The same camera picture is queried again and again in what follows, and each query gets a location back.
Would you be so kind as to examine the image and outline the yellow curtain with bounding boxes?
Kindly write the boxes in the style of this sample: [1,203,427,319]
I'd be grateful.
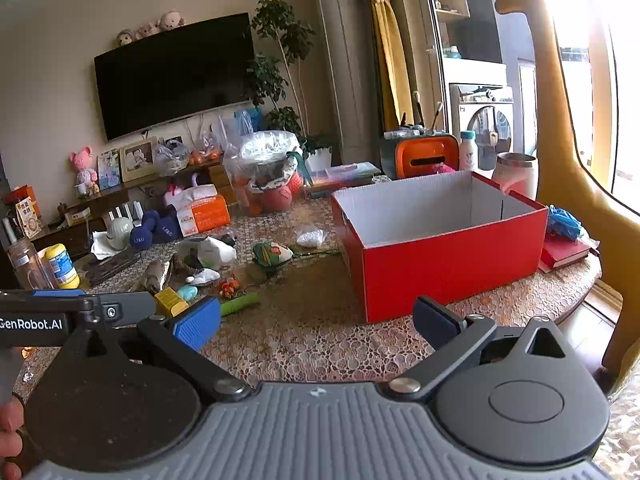
[362,0,416,133]

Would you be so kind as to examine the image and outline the white plastic bag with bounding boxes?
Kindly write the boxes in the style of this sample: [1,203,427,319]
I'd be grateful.
[177,236,238,272]

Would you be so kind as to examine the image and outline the green tube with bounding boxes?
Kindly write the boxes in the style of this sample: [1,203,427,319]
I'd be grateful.
[220,292,261,317]

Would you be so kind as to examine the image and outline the green embroidered pouch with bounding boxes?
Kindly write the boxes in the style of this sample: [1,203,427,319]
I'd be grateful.
[251,241,296,276]

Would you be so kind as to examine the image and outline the red book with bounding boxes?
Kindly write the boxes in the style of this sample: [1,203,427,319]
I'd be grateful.
[539,232,592,272]

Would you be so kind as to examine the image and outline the small picture card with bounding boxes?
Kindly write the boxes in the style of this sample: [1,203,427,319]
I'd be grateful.
[96,148,122,191]

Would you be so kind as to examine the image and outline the red cardboard box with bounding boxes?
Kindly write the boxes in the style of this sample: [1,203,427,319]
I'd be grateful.
[330,170,549,324]

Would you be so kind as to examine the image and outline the clear plastic case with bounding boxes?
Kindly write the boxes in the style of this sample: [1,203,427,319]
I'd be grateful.
[304,161,383,200]

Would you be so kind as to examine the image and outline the dark flat case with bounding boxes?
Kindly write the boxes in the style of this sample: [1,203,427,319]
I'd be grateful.
[82,247,143,287]

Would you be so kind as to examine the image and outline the standing air conditioner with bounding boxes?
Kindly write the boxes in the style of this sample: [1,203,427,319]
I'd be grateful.
[306,0,381,166]

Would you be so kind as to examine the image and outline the white washing machine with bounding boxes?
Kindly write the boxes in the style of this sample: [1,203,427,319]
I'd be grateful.
[442,57,516,171]

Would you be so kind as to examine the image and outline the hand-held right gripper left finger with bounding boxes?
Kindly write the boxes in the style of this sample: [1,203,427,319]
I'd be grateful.
[55,299,251,404]

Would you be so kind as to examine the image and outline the clear bag of orange balls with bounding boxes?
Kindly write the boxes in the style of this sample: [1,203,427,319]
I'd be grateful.
[222,130,307,217]

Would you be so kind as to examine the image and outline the wooden photo frame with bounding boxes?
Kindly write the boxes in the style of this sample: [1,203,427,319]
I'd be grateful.
[119,136,161,183]

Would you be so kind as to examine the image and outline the yellow giraffe figure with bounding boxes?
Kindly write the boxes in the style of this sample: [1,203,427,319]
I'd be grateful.
[494,0,640,401]

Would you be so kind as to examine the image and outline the printed carton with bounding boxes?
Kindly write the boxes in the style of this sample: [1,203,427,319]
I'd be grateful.
[15,196,45,240]

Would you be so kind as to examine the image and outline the plastic bag of oranges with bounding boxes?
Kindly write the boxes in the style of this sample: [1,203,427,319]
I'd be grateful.
[187,132,223,167]

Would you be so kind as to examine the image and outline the crumpled clear plastic bag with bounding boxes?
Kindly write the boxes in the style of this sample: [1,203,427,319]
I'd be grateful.
[154,140,191,177]

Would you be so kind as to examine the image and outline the small yellow box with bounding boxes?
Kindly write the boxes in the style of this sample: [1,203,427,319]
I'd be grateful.
[154,287,190,318]

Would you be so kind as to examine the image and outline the beige plush bear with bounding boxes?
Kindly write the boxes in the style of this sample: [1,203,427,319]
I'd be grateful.
[157,10,186,32]

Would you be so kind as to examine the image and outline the white router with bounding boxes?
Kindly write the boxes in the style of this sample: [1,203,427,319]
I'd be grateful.
[102,201,146,223]

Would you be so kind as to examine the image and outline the small white item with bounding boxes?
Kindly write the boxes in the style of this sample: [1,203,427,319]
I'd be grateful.
[186,267,222,287]

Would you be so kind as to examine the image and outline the orange tissue holder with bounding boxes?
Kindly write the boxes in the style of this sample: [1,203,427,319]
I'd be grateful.
[380,127,461,181]

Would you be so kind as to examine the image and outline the black television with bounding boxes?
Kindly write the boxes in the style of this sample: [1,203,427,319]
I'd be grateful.
[94,12,257,143]

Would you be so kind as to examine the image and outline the orange tissue pack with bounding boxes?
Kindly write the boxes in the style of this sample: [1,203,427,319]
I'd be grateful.
[176,195,232,237]

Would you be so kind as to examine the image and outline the white bottle blue cap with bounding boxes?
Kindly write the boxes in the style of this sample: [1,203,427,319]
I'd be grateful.
[459,130,479,172]

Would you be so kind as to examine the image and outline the white tissue pack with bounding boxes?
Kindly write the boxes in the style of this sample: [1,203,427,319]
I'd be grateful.
[164,184,219,211]

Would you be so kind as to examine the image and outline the tall potted tree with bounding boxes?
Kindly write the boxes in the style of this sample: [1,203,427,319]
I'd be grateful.
[245,0,317,136]

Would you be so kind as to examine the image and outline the yellow lid bottle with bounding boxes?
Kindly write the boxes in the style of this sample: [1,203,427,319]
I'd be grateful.
[44,243,81,289]

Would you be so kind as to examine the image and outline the blue dumbbell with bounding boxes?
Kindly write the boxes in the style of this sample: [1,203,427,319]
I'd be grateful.
[152,206,185,246]
[129,210,162,252]

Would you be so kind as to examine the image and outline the orange box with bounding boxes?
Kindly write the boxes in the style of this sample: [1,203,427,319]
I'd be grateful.
[4,185,41,206]

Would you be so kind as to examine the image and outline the person's left hand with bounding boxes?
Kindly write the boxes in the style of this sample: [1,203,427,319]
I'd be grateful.
[0,399,26,480]

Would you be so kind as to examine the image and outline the blue plastic bag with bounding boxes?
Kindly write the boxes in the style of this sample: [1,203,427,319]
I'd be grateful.
[234,107,263,136]

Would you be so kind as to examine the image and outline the white round dome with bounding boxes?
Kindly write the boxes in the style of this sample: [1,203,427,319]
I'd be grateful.
[106,216,135,251]

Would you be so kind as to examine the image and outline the blue plastic gloves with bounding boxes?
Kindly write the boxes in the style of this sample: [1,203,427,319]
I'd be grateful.
[546,205,586,242]

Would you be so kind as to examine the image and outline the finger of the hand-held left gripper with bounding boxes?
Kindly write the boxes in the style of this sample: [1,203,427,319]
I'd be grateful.
[95,291,157,328]
[0,289,96,313]

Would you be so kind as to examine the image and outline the wooden television cabinet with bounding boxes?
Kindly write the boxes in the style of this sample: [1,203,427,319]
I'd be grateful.
[30,157,236,261]

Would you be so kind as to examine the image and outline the silver foil packet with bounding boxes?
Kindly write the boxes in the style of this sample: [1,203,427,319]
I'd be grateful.
[140,259,176,295]

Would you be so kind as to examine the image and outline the glass jar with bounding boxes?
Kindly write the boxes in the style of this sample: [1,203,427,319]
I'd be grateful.
[7,237,53,291]

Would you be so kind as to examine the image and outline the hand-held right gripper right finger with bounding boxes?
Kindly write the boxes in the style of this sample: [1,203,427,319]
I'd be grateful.
[382,296,583,403]

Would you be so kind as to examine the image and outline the beige tall cabinet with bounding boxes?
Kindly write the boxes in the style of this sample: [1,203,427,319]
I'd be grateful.
[387,0,473,128]

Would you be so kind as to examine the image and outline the pink plush doll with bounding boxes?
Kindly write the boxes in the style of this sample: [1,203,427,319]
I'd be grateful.
[69,146,101,196]

